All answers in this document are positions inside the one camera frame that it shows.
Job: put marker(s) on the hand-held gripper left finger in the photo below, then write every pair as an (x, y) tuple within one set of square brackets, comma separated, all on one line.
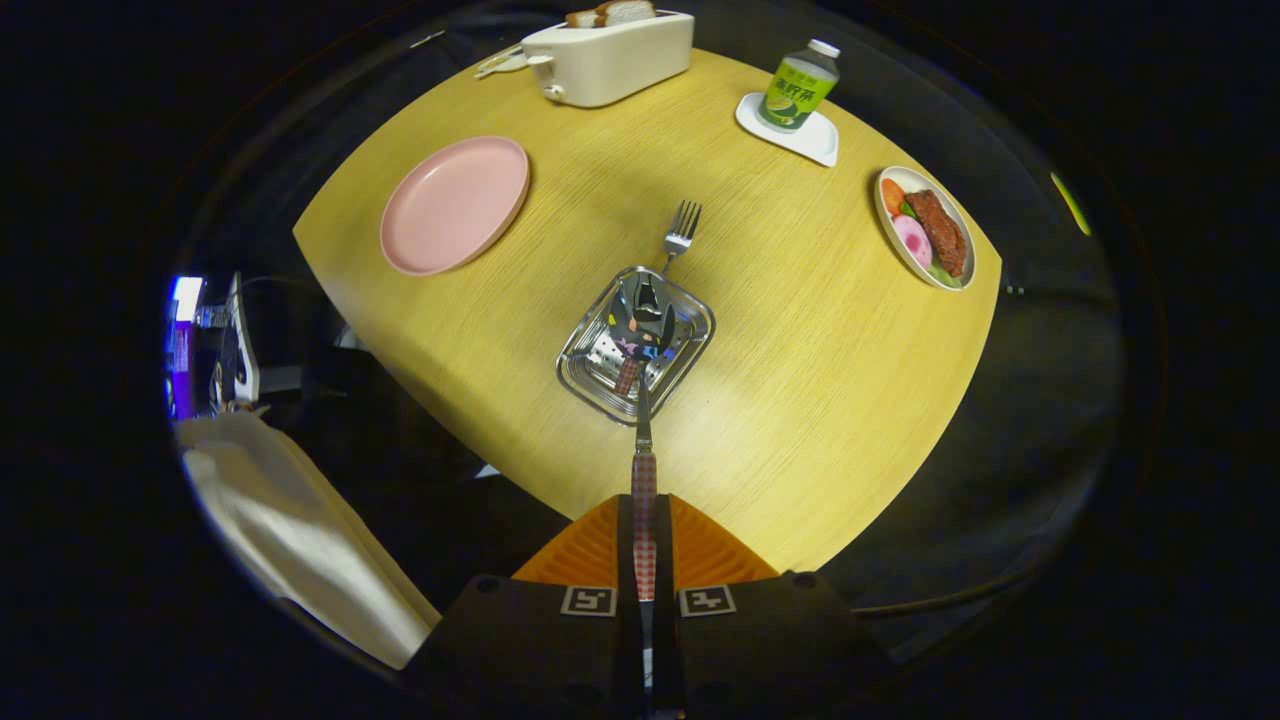
[(625, 560)]

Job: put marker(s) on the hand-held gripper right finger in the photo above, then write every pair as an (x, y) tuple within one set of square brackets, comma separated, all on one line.
[(666, 560)]

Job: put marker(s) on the perforated metal basket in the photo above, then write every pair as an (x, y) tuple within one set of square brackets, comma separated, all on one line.
[(590, 375)]

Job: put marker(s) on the person's white clothing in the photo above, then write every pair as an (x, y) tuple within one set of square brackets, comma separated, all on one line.
[(300, 540)]

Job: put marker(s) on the white oval food plate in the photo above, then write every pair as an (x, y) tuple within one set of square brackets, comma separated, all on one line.
[(888, 245)]

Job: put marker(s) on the pink round plate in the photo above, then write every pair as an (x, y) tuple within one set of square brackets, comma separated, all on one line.
[(455, 205)]

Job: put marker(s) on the green lettuce leaf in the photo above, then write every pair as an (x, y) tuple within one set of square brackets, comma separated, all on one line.
[(942, 275)]

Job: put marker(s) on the pink round food slice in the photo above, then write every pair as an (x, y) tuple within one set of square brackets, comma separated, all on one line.
[(912, 242)]

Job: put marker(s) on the brown meat slab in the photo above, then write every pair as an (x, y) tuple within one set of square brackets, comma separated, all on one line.
[(938, 232)]

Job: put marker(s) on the orange food slice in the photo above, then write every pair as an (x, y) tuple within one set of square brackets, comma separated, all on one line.
[(893, 195)]

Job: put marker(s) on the white square coaster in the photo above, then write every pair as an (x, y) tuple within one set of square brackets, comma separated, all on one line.
[(815, 148)]

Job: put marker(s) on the white device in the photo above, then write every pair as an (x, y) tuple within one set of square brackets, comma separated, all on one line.
[(240, 350)]

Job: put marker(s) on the green label drink bottle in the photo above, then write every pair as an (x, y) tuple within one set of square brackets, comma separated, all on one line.
[(795, 90)]

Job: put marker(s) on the lit monitor screen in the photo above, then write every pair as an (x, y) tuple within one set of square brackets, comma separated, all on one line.
[(183, 340)]

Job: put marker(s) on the white toaster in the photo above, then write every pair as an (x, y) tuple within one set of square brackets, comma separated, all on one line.
[(610, 65)]

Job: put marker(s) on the divided seasoning dish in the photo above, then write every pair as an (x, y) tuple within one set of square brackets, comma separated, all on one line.
[(497, 62)]

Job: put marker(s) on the toast bread slice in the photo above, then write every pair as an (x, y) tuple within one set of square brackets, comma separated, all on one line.
[(628, 12), (582, 18)]

